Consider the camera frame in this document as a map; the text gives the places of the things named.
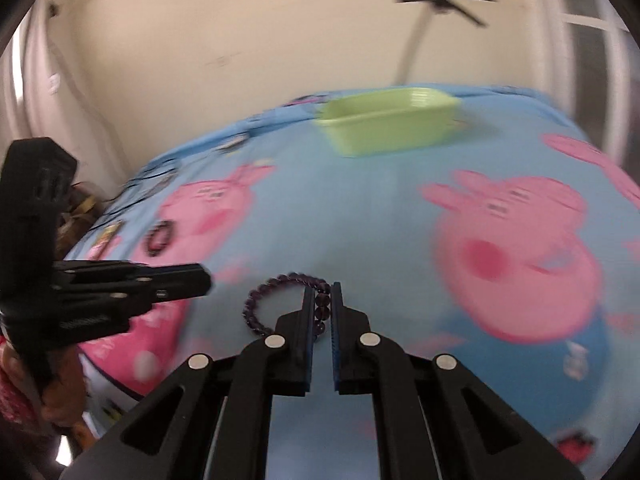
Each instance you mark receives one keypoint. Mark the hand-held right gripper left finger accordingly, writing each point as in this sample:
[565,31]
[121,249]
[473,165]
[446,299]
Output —
[309,320]

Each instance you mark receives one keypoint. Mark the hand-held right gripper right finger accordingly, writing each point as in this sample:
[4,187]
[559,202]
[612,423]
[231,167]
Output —
[337,320]

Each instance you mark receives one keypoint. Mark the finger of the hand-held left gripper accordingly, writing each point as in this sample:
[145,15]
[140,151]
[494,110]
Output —
[110,304]
[150,277]

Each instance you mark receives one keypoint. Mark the green plastic basket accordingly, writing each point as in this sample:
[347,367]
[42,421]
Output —
[385,122]

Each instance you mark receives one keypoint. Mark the person's left hand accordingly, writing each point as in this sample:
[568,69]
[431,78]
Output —
[62,385]

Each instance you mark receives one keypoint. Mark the smartphone with lit screen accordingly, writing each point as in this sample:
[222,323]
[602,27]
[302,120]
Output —
[107,238]

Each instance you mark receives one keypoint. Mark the blue printed blanket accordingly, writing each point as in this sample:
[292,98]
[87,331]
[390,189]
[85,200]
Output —
[375,220]

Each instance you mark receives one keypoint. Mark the white window frame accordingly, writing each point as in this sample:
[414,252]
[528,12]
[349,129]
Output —
[585,50]

